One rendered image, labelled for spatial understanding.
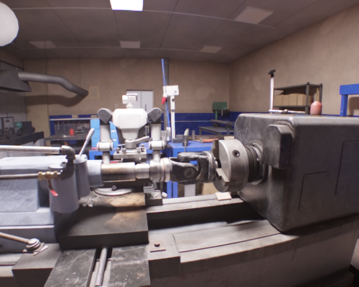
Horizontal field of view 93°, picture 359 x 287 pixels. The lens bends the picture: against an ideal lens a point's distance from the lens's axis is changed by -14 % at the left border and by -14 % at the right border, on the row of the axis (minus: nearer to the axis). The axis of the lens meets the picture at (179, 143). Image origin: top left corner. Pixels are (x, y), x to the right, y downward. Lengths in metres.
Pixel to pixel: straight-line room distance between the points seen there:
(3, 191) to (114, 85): 7.26
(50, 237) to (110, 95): 7.32
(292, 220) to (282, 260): 0.20
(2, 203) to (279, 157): 1.08
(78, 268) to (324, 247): 1.08
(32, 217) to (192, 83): 7.80
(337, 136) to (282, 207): 0.39
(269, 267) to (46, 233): 0.92
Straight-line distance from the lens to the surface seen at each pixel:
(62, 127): 5.28
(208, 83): 8.50
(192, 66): 8.39
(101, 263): 0.74
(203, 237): 0.88
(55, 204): 0.84
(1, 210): 0.97
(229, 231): 0.93
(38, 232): 0.90
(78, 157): 0.81
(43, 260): 0.82
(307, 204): 0.99
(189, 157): 0.85
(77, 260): 0.77
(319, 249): 1.20
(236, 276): 0.96
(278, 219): 0.96
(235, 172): 0.85
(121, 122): 1.64
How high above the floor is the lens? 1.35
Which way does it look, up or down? 9 degrees down
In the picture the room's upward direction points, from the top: straight up
